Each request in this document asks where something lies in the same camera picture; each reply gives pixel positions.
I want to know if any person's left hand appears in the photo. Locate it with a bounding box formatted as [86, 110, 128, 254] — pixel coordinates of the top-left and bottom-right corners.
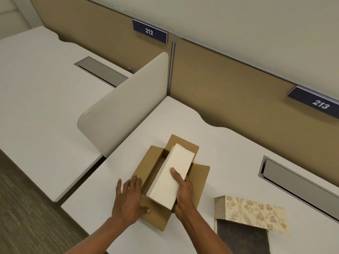
[111, 175, 151, 227]

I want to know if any person's right hand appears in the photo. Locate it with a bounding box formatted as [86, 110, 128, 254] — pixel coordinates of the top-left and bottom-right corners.
[171, 167, 202, 220]

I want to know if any white paper towel stack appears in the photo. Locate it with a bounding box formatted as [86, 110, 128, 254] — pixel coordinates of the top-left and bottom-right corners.
[146, 143, 196, 211]

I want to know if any brown cardboard box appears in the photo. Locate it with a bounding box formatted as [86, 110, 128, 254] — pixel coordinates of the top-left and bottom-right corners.
[132, 134, 210, 232]

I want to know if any person's left forearm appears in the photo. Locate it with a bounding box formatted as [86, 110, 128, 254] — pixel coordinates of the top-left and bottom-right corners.
[64, 216, 136, 254]

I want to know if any person's right forearm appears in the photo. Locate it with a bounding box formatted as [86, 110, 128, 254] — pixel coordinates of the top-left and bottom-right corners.
[173, 206, 234, 254]

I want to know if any cream curved desk divider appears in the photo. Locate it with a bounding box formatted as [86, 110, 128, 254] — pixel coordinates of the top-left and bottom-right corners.
[77, 52, 169, 158]

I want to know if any floral patterned cream box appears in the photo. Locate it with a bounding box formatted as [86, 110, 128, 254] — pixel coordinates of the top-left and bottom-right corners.
[214, 195, 291, 235]

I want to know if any dark grey book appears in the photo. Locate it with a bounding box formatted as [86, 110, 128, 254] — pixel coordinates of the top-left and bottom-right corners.
[216, 219, 271, 254]

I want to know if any tan fabric partition panel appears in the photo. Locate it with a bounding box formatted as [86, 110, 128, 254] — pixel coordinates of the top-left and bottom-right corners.
[169, 38, 339, 189]
[28, 0, 175, 96]

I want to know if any dark blue number sign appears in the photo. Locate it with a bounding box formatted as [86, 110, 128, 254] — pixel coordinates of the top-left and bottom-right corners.
[132, 19, 168, 44]
[286, 86, 339, 117]

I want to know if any grey desk cable tray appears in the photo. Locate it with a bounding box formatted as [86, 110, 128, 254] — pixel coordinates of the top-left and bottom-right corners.
[73, 56, 129, 88]
[258, 155, 339, 223]

